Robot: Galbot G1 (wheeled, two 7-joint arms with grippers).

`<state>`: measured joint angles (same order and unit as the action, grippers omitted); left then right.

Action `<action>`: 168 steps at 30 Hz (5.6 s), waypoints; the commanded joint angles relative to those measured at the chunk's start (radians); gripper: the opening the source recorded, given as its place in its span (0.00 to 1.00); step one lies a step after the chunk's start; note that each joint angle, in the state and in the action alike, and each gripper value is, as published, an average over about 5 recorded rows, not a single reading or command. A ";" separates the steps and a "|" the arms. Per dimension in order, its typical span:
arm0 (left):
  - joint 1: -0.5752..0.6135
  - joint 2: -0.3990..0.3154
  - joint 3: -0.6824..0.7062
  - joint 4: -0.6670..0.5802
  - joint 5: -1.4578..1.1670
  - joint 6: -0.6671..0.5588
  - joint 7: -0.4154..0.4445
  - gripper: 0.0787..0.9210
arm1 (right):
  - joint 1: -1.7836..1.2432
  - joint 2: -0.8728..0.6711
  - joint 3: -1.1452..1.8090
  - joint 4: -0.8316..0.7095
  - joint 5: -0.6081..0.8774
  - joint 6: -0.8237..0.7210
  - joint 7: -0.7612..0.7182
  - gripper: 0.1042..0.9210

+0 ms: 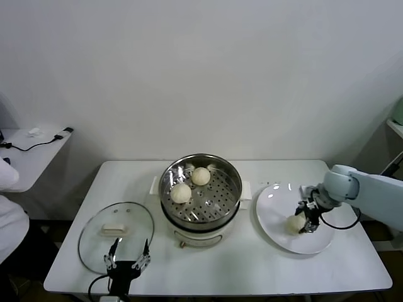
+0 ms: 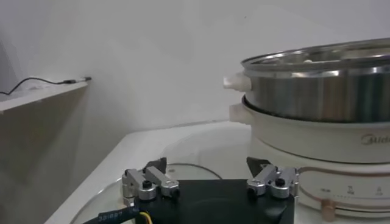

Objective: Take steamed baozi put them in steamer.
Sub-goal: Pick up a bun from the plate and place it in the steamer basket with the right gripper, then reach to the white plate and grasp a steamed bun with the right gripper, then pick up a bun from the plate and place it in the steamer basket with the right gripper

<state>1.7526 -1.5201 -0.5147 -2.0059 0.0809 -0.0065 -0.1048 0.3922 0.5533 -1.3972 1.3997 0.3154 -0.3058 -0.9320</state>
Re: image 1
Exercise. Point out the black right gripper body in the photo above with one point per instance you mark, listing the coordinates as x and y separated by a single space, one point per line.
312 210

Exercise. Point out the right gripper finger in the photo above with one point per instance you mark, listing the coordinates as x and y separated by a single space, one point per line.
311 227
300 210

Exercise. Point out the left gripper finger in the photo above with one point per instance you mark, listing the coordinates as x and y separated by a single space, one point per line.
114 248
146 249

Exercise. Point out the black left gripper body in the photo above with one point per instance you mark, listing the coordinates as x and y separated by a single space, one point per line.
122 270

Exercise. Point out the white steamed baozi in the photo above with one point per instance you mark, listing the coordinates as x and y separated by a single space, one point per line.
181 193
201 176
293 225

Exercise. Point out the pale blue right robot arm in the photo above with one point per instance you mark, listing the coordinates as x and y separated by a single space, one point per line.
371 188

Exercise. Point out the perforated steel steamer basket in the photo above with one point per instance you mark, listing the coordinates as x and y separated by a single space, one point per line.
227 185

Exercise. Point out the white round plate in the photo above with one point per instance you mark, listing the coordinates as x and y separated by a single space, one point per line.
274 201

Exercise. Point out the white side table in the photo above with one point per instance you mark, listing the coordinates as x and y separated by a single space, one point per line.
44 157

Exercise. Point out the white shelf board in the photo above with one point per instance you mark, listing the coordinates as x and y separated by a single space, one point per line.
396 127

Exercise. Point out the pale green container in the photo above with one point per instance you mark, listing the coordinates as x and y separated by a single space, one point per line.
400 111

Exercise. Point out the crumpled white tissue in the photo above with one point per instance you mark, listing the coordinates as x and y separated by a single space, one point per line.
35 132

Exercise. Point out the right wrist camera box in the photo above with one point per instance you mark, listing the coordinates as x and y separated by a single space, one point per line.
306 190

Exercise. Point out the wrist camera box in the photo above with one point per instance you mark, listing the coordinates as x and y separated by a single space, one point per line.
110 299
306 190

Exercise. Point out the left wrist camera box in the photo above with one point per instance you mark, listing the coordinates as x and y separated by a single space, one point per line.
110 299

